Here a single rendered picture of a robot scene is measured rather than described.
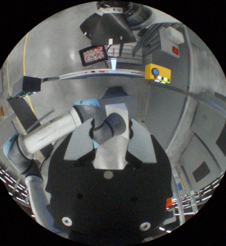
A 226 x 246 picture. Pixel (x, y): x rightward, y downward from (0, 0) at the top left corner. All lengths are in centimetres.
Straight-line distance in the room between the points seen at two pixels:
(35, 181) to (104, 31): 70
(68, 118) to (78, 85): 140
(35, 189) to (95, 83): 159
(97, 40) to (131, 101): 44
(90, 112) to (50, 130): 18
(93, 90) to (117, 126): 125
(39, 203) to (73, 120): 34
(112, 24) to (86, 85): 134
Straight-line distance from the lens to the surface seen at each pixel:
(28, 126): 180
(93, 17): 70
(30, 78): 69
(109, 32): 45
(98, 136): 39
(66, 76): 82
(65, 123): 32
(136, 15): 62
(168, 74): 59
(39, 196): 34
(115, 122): 44
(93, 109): 34
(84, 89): 165
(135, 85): 160
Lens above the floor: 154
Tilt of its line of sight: 59 degrees down
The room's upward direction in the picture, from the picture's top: 177 degrees counter-clockwise
